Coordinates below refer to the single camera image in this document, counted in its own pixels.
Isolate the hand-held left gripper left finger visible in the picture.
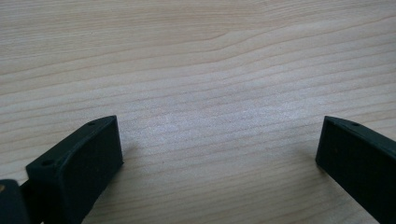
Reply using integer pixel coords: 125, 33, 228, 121
20, 115, 124, 224

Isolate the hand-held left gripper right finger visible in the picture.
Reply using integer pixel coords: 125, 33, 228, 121
315, 115, 396, 224

